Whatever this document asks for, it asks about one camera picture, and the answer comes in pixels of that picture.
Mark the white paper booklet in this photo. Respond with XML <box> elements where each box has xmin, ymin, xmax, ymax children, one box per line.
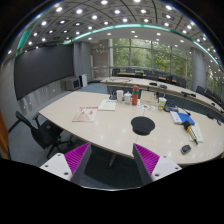
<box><xmin>98</xmin><ymin>100</ymin><xmax>116</xmax><ymax>111</ymax></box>

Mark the red thermos bottle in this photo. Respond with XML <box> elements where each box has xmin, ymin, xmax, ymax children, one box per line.
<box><xmin>132</xmin><ymin>85</ymin><xmax>139</xmax><ymax>106</ymax></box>

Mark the white keyboard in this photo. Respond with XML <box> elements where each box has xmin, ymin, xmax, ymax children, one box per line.
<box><xmin>188</xmin><ymin>123</ymin><xmax>204</xmax><ymax>143</ymax></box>

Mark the large black wall screen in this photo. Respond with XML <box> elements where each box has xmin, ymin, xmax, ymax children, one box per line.
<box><xmin>14</xmin><ymin>45</ymin><xmax>74</xmax><ymax>99</ymax></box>

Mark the yellow black handheld tool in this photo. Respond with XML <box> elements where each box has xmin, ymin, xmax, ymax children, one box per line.
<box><xmin>183</xmin><ymin>121</ymin><xmax>198</xmax><ymax>145</ymax></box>

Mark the black office chair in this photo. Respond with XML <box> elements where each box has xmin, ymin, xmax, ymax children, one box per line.
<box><xmin>9</xmin><ymin>111</ymin><xmax>72</xmax><ymax>158</ymax></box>

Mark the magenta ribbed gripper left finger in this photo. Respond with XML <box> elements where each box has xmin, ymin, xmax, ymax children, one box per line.
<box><xmin>41</xmin><ymin>143</ymin><xmax>92</xmax><ymax>185</ymax></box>

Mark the grey box speaker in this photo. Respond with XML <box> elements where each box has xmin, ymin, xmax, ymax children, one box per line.
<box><xmin>66</xmin><ymin>78</ymin><xmax>81</xmax><ymax>91</ymax></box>

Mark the red and white booklet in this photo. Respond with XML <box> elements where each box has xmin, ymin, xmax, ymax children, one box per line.
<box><xmin>73</xmin><ymin>107</ymin><xmax>98</xmax><ymax>122</ymax></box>

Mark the green and white paper cup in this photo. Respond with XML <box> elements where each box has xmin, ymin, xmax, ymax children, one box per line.
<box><xmin>158</xmin><ymin>97</ymin><xmax>167</xmax><ymax>111</ymax></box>

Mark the black computer mouse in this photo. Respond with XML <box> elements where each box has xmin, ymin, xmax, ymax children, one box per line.
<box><xmin>181</xmin><ymin>145</ymin><xmax>191</xmax><ymax>154</ymax></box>

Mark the white lidded teacup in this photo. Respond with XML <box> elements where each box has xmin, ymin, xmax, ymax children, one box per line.
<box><xmin>124</xmin><ymin>92</ymin><xmax>132</xmax><ymax>105</ymax></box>

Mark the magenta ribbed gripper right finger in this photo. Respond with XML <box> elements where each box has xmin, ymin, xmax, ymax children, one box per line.
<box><xmin>132</xmin><ymin>143</ymin><xmax>181</xmax><ymax>185</ymax></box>

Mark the black round mouse pad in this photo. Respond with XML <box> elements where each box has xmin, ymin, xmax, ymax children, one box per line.
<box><xmin>131</xmin><ymin>116</ymin><xmax>155</xmax><ymax>136</ymax></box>

